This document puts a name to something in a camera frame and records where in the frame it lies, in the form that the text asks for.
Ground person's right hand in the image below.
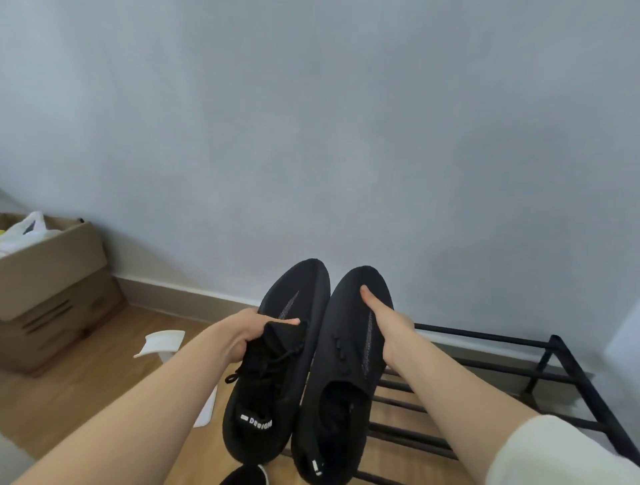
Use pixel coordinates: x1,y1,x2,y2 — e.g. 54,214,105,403
360,285,417,371

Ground person's left hand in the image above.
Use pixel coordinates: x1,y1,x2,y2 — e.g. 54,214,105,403
220,308,301,369

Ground black knit sneaker white tag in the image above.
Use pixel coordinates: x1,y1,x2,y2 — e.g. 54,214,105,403
222,258,332,463

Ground person's left forearm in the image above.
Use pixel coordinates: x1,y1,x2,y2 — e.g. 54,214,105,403
10,322,240,485

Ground person's right forearm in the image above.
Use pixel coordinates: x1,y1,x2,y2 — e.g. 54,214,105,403
389,334,543,485

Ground white and beige baseboard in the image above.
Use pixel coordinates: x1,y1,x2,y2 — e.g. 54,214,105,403
111,273,561,350

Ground white flat strip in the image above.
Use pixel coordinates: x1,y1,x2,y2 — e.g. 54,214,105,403
192,384,219,429

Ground white plastic piece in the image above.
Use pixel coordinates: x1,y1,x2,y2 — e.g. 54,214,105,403
133,330,186,360

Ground black shoe with white sole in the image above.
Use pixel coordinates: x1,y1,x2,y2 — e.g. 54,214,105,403
219,463,271,485

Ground black metal shoe rack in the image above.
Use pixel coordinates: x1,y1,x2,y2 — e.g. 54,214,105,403
277,322,640,485

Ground printed cardboard box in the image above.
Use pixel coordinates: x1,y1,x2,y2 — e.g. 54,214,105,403
0,266,127,376

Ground open cardboard box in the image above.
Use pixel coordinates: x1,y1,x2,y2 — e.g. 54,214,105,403
0,213,109,322

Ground white sleeve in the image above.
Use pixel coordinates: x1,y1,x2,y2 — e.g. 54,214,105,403
485,414,640,485

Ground white plastic bag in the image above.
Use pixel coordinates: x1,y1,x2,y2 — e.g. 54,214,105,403
0,211,64,259

